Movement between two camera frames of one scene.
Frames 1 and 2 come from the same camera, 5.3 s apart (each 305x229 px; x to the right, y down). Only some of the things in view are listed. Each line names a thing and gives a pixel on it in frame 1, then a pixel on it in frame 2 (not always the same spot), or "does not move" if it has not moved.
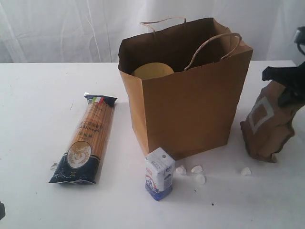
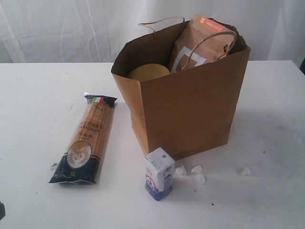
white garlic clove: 197,169 does not move
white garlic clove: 246,171 does not move
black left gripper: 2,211 does not move
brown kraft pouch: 269,127 -> 200,41
